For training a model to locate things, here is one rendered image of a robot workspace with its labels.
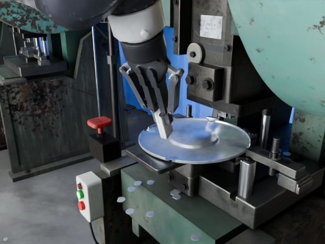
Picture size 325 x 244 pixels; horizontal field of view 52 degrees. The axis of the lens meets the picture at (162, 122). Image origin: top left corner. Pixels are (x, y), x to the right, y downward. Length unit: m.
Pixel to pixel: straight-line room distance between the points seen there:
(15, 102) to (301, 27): 2.01
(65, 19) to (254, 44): 0.24
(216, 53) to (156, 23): 0.32
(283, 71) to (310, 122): 0.56
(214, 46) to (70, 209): 1.42
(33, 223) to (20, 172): 0.55
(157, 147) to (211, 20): 0.33
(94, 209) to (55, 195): 1.11
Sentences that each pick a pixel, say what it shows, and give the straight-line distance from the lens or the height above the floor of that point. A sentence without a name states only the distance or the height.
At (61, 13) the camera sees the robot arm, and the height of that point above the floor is 1.12.
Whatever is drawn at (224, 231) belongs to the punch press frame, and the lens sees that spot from 0.80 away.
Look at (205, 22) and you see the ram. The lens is 0.85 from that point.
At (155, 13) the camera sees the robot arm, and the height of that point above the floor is 1.11.
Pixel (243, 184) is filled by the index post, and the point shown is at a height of 0.74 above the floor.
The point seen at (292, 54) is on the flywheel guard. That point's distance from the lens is 0.43.
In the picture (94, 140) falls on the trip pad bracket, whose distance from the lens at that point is 1.09.
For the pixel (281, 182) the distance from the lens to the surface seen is 0.87.
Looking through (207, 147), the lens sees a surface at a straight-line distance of 0.83.
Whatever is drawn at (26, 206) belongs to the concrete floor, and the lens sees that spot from 2.11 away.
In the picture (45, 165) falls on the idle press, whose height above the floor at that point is 0.03.
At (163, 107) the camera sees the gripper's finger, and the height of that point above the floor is 0.94.
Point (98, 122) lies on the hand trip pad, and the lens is 1.07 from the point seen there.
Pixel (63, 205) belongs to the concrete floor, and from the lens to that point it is 2.05.
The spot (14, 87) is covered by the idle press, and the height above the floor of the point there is 0.59.
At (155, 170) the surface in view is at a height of 0.78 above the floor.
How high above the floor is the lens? 1.15
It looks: 22 degrees down
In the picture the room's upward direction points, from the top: straight up
